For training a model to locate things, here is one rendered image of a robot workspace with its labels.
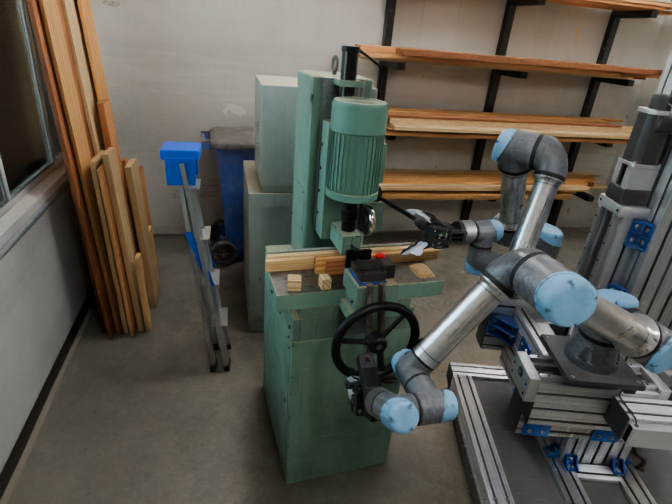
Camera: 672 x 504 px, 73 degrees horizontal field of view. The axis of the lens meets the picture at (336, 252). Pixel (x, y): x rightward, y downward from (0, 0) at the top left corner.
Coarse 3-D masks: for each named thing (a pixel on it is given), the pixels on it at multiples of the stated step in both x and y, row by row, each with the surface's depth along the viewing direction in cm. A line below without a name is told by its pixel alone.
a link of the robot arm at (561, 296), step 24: (528, 264) 103; (552, 264) 100; (528, 288) 101; (552, 288) 95; (576, 288) 94; (552, 312) 96; (576, 312) 97; (600, 312) 103; (624, 312) 109; (624, 336) 110; (648, 336) 113; (648, 360) 115
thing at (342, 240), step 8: (336, 224) 162; (336, 232) 159; (344, 232) 156; (352, 232) 157; (336, 240) 160; (344, 240) 154; (352, 240) 155; (360, 240) 156; (344, 248) 155; (352, 248) 156
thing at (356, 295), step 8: (344, 272) 149; (344, 280) 150; (352, 280) 143; (392, 280) 144; (352, 288) 143; (360, 288) 139; (376, 288) 140; (392, 288) 142; (352, 296) 143; (360, 296) 140; (376, 296) 142; (392, 296) 144; (352, 304) 144; (360, 304) 141
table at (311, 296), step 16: (272, 272) 155; (288, 272) 156; (304, 272) 157; (400, 272) 163; (272, 288) 149; (304, 288) 147; (320, 288) 148; (336, 288) 149; (400, 288) 155; (416, 288) 158; (432, 288) 160; (288, 304) 145; (304, 304) 146; (320, 304) 148; (336, 304) 150
